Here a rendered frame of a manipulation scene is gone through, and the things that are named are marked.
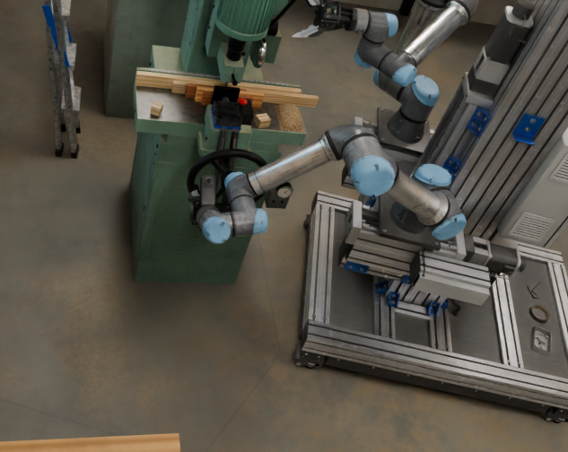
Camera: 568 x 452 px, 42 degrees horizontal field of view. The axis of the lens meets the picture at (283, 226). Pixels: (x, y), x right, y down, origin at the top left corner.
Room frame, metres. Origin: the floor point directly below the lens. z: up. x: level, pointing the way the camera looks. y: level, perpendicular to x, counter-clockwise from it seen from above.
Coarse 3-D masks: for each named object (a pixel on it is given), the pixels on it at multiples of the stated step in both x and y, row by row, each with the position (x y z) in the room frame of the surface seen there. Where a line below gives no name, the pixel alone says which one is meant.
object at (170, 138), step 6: (168, 138) 1.88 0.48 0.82; (174, 138) 1.89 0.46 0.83; (180, 138) 1.90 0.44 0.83; (186, 138) 1.91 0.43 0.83; (192, 138) 1.92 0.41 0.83; (192, 144) 1.92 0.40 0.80; (252, 144) 2.01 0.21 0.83; (258, 144) 2.02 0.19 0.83; (264, 144) 2.03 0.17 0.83; (270, 144) 2.04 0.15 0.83; (276, 144) 2.05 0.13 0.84; (258, 150) 2.03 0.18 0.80; (264, 150) 2.04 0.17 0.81; (270, 150) 2.05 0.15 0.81; (276, 150) 2.06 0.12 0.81
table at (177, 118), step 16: (144, 96) 1.96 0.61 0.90; (160, 96) 1.99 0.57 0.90; (176, 96) 2.02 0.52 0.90; (144, 112) 1.88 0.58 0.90; (176, 112) 1.94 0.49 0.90; (192, 112) 1.97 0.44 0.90; (256, 112) 2.10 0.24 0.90; (272, 112) 2.14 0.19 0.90; (144, 128) 1.85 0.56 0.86; (160, 128) 1.87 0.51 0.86; (176, 128) 1.89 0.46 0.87; (192, 128) 1.92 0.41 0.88; (256, 128) 2.02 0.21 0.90; (272, 128) 2.05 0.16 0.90; (304, 128) 2.12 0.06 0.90
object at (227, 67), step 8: (224, 48) 2.15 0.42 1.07; (224, 56) 2.11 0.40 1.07; (224, 64) 2.07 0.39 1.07; (232, 64) 2.08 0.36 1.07; (240, 64) 2.10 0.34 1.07; (224, 72) 2.06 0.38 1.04; (232, 72) 2.07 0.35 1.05; (240, 72) 2.08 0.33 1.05; (224, 80) 2.06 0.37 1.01; (240, 80) 2.09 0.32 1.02
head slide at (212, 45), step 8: (216, 0) 2.20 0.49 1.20; (216, 8) 2.18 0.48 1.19; (208, 32) 2.22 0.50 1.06; (216, 32) 2.17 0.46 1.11; (208, 40) 2.19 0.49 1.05; (216, 40) 2.17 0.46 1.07; (224, 40) 2.19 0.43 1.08; (208, 48) 2.17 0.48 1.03; (216, 48) 2.18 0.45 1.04; (248, 48) 2.23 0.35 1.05; (216, 56) 2.18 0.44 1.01
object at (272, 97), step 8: (176, 88) 2.03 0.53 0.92; (184, 88) 2.05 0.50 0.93; (240, 88) 2.15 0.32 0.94; (264, 96) 2.17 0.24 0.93; (272, 96) 2.19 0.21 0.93; (280, 96) 2.20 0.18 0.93; (288, 96) 2.21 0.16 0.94; (296, 96) 2.23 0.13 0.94; (304, 96) 2.25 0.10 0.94; (312, 96) 2.27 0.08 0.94; (296, 104) 2.23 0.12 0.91; (304, 104) 2.24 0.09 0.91; (312, 104) 2.26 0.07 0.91
